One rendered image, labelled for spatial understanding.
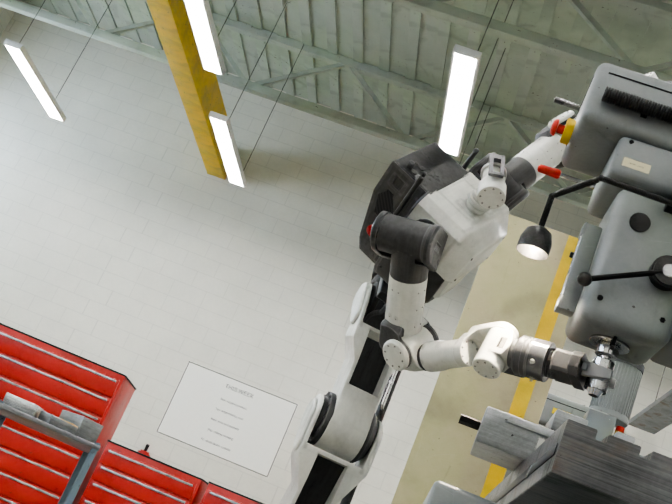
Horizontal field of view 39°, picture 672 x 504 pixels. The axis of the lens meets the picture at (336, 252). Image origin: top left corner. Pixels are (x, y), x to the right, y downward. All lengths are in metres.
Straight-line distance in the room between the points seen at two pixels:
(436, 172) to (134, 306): 9.62
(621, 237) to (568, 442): 0.77
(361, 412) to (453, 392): 1.38
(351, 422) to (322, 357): 8.91
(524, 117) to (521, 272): 7.23
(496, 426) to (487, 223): 0.69
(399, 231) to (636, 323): 0.55
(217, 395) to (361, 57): 4.25
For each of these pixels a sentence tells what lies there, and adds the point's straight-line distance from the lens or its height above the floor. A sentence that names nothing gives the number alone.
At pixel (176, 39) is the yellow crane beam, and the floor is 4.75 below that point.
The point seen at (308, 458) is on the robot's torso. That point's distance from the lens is 2.43.
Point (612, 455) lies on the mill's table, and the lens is 1.42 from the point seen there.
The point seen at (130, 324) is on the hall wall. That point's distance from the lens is 11.77.
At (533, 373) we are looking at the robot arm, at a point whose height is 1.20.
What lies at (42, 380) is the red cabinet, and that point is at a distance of 7.05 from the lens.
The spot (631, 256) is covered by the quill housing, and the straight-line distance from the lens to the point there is 2.08.
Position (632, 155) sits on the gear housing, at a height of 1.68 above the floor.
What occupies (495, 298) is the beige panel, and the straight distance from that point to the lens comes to 3.92.
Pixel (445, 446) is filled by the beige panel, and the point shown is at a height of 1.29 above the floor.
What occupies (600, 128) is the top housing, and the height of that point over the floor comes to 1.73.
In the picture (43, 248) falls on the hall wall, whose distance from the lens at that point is 12.39.
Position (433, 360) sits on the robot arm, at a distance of 2.24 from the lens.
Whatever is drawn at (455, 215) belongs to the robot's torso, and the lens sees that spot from 2.28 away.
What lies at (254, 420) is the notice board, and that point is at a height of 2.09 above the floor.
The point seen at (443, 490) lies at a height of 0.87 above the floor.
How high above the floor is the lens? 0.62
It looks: 19 degrees up
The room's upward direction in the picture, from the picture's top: 23 degrees clockwise
